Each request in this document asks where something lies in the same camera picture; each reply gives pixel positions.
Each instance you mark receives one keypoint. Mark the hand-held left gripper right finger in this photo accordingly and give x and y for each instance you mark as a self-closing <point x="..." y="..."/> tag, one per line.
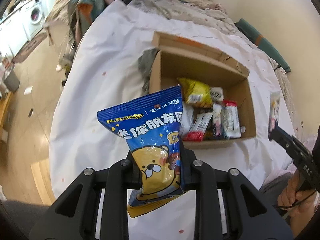
<point x="188" y="177"/>

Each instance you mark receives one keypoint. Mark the grey cloth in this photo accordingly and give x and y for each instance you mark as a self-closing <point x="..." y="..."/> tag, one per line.
<point x="147" y="65"/>

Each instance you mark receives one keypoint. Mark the red and white snack bar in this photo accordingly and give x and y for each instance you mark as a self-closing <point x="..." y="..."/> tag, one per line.
<point x="231" y="120"/>

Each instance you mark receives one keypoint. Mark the green bolster with orange stripe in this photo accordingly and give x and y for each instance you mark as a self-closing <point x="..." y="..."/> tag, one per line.
<point x="265" y="45"/>

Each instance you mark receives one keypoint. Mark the grey trash bin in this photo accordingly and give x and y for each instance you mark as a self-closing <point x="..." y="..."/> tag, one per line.
<point x="12" y="80"/>

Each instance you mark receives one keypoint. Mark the blue bear snack packet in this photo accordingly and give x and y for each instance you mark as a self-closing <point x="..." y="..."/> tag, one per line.
<point x="150" y="135"/>

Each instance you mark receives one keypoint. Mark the small white square packet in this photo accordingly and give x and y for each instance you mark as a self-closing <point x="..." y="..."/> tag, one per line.
<point x="216" y="94"/>

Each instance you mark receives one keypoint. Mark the white washing machine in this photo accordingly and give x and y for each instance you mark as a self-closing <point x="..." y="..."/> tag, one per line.
<point x="36" y="12"/>

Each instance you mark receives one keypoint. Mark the white and black snack bar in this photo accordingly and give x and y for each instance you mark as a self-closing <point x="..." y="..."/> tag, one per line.
<point x="217" y="120"/>

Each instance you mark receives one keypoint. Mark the striped beige cloth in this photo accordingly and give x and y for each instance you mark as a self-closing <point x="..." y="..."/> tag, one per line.
<point x="58" y="12"/>

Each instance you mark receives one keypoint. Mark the white and dark red packet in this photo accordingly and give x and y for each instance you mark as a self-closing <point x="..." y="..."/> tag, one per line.
<point x="275" y="110"/>

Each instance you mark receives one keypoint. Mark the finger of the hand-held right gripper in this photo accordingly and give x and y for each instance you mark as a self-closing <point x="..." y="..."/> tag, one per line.
<point x="283" y="140"/>

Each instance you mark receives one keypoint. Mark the pale pink cloth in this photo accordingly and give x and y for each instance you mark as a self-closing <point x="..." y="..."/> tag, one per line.
<point x="307" y="142"/>

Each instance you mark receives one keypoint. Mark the white paper scrap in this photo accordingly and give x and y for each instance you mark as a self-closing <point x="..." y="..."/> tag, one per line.
<point x="28" y="90"/>

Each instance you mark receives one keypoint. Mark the yellow snack packet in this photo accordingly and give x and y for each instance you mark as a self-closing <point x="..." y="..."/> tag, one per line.
<point x="196" y="91"/>

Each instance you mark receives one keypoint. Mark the patterned floor rug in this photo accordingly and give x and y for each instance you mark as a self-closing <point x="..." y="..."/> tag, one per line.
<point x="27" y="48"/>

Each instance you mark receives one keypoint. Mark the brown cardboard box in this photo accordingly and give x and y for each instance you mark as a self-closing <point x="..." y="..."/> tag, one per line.
<point x="200" y="65"/>

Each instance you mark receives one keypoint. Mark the small black floor object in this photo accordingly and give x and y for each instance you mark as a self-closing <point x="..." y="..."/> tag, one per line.
<point x="30" y="112"/>

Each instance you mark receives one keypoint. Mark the person's right hand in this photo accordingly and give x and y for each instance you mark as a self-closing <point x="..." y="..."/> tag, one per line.
<point x="290" y="195"/>

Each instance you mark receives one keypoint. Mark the red black and white packet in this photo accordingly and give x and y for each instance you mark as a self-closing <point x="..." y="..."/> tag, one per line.
<point x="200" y="127"/>

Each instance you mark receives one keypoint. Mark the floral blanket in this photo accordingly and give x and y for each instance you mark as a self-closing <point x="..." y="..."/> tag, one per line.
<point x="175" y="12"/>

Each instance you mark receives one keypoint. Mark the white cabinet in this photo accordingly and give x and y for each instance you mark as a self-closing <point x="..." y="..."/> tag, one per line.
<point x="15" y="35"/>

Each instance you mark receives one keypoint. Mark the wooden shelf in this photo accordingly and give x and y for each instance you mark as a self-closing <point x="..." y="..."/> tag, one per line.
<point x="5" y="112"/>

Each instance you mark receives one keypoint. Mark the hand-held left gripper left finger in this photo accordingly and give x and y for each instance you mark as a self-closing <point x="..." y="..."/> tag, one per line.
<point x="133" y="180"/>

